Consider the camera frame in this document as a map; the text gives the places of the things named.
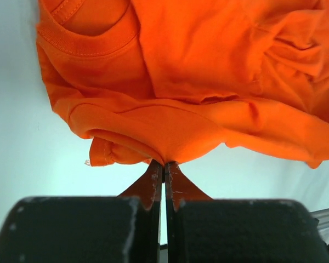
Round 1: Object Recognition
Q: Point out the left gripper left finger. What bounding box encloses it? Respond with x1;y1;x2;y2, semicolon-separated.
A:
0;161;163;262

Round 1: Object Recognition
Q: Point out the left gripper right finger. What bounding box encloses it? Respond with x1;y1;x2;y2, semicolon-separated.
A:
164;162;329;262

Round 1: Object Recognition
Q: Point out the orange t-shirt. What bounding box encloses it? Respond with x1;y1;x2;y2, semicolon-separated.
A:
37;1;329;168

